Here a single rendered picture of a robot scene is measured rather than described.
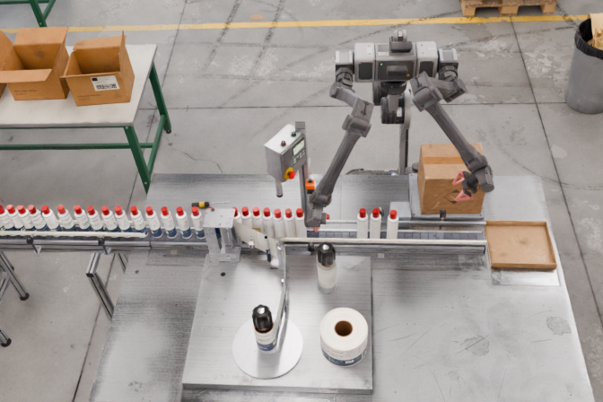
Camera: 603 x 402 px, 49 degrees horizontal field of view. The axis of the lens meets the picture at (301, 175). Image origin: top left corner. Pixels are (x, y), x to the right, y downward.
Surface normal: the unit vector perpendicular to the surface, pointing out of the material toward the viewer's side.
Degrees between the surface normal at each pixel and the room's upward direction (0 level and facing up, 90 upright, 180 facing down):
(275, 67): 0
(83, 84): 91
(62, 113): 0
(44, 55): 89
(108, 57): 89
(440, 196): 90
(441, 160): 0
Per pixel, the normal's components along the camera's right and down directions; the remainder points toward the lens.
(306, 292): -0.05, -0.68
